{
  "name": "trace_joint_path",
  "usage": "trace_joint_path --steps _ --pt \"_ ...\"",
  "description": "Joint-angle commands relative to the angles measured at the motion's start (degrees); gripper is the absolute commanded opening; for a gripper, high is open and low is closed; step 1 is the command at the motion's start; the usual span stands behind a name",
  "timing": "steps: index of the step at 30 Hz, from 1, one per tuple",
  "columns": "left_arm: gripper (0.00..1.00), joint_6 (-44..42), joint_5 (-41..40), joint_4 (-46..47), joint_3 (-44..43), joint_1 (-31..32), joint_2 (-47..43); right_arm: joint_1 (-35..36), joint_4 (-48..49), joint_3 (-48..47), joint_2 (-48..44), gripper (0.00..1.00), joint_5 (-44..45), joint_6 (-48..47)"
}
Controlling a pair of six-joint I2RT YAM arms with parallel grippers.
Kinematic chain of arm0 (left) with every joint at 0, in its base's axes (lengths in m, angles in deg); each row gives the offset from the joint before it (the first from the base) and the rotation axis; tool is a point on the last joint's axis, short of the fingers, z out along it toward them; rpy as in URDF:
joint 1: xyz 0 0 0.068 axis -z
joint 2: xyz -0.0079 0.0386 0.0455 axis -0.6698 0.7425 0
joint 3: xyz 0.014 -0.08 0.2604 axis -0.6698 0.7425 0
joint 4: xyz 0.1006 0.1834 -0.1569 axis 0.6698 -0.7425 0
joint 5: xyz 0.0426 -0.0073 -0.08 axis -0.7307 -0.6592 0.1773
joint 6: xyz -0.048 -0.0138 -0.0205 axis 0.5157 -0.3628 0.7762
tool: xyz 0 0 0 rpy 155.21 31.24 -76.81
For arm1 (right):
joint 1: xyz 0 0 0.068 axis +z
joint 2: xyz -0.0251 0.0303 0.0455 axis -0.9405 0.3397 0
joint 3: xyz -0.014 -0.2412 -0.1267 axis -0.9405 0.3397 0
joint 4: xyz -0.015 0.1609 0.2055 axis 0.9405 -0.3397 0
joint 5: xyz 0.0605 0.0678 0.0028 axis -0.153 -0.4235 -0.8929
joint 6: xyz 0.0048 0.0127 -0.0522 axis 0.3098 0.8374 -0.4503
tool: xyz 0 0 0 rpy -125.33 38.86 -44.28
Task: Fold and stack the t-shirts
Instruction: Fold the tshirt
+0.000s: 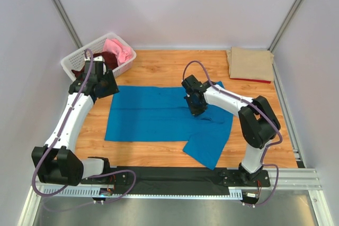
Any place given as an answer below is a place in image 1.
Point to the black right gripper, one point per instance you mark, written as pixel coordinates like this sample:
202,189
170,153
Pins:
197,106

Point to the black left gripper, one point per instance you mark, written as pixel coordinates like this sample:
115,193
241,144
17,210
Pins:
93,71

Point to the blue t shirt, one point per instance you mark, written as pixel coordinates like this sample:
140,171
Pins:
154,114

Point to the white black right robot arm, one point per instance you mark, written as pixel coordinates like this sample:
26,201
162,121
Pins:
258,122

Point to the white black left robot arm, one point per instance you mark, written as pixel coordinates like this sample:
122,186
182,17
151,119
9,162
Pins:
55,161

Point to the dark red t shirt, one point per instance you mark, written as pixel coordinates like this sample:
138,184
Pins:
109,59

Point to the pink t shirt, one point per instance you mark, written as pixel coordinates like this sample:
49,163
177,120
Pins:
122,53

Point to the folded beige t shirt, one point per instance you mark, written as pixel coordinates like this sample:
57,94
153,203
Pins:
246,64

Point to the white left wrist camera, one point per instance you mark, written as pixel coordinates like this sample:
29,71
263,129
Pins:
98,66

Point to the grey slotted cable duct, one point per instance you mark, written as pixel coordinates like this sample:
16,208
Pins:
100,192

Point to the left aluminium corner post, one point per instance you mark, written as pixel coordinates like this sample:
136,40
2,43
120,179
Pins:
67,22

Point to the aluminium corner post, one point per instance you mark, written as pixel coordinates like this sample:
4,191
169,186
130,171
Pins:
284,26
67,22

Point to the right aluminium corner post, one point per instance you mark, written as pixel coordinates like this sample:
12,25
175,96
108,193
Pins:
284,26

